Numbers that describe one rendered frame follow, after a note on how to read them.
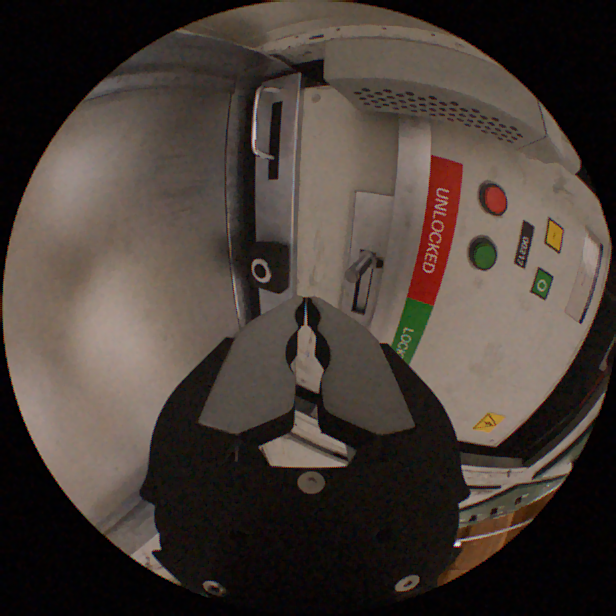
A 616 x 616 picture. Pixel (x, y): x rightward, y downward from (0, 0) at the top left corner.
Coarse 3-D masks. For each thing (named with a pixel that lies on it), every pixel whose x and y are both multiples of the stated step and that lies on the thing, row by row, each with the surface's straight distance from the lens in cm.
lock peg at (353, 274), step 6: (360, 252) 25; (366, 252) 24; (360, 258) 23; (366, 258) 23; (372, 258) 24; (378, 258) 24; (354, 264) 21; (360, 264) 21; (366, 264) 22; (372, 264) 25; (378, 264) 24; (348, 270) 20; (354, 270) 20; (360, 270) 21; (348, 276) 20; (354, 276) 20; (360, 276) 20; (354, 282) 20
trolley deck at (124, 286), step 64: (64, 128) 25; (128, 128) 24; (192, 128) 27; (64, 192) 22; (128, 192) 23; (192, 192) 26; (64, 256) 22; (128, 256) 23; (192, 256) 27; (64, 320) 23; (128, 320) 25; (192, 320) 29; (64, 384) 26; (128, 384) 28; (64, 448) 33; (128, 448) 35
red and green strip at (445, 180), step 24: (432, 168) 23; (456, 168) 24; (432, 192) 23; (456, 192) 23; (432, 216) 23; (456, 216) 23; (432, 240) 23; (432, 264) 24; (432, 288) 25; (408, 312) 26; (408, 336) 28; (408, 360) 31
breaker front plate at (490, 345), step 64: (320, 128) 27; (384, 128) 25; (448, 128) 25; (320, 192) 26; (384, 192) 23; (512, 192) 25; (576, 192) 33; (320, 256) 27; (384, 256) 23; (512, 256) 26; (576, 256) 32; (448, 320) 27; (512, 320) 29; (448, 384) 34; (512, 384) 37
